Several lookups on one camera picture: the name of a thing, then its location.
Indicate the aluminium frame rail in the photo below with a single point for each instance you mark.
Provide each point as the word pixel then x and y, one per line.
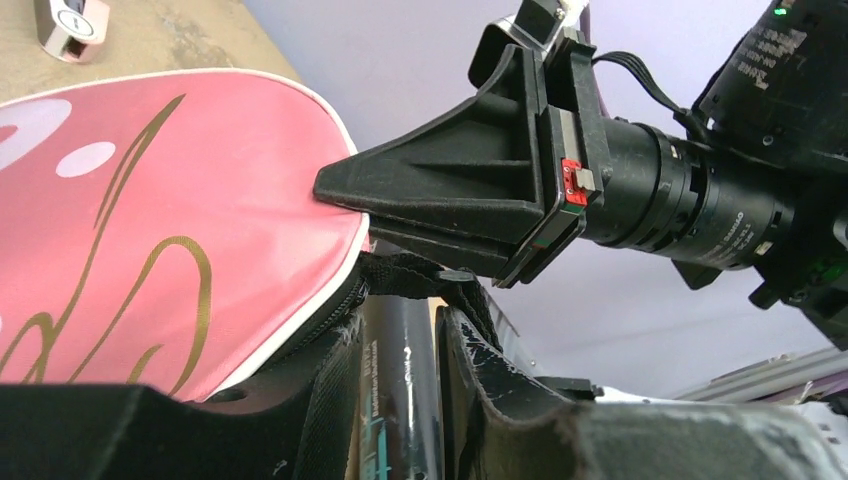
pixel 782 379

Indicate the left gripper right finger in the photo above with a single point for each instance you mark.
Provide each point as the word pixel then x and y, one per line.
pixel 501 423

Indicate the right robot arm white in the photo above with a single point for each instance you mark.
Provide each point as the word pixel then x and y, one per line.
pixel 752 175

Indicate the black shuttlecock tube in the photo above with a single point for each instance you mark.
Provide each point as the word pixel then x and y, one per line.
pixel 399 431

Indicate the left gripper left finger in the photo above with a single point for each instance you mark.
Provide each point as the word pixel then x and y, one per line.
pixel 291 421

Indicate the pink sport racket bag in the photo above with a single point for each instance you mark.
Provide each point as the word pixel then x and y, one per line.
pixel 161 228

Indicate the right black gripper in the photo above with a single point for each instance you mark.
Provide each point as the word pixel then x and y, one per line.
pixel 464 189

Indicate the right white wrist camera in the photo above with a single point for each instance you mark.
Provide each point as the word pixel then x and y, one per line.
pixel 545 27

